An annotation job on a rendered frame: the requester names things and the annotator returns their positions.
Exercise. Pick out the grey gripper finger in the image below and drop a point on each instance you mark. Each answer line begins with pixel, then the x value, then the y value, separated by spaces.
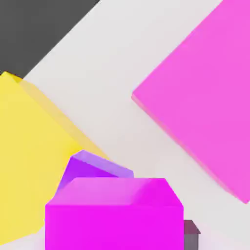
pixel 191 235

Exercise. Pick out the large pink box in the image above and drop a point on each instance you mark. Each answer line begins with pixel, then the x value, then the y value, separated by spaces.
pixel 205 97

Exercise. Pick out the large yellow box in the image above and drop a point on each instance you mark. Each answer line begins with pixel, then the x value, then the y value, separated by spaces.
pixel 29 156

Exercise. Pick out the small purple cube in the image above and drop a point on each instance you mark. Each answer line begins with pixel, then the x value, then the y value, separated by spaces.
pixel 87 169

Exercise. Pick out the small magenta cube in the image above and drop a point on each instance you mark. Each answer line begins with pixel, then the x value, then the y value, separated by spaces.
pixel 114 224

